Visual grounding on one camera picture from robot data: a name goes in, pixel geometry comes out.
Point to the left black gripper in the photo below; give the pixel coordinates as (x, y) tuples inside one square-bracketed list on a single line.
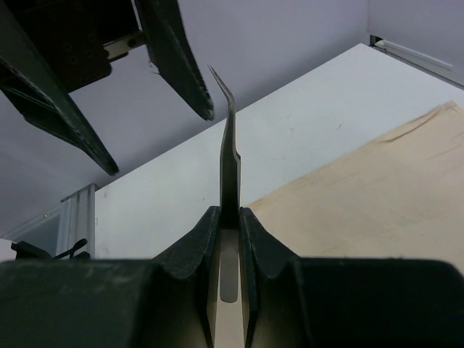
[(56, 45)]

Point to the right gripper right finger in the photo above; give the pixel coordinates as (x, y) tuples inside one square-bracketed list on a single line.
[(293, 301)]

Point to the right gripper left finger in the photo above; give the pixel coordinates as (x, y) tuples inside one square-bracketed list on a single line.
[(168, 301)]

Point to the curved metal tweezers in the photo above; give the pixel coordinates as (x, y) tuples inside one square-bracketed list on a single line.
[(230, 202)]

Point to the beige surgical wrap cloth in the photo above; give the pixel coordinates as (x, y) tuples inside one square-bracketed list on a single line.
[(400, 195)]

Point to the aluminium back rail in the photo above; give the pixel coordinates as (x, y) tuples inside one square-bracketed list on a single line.
[(424, 62)]

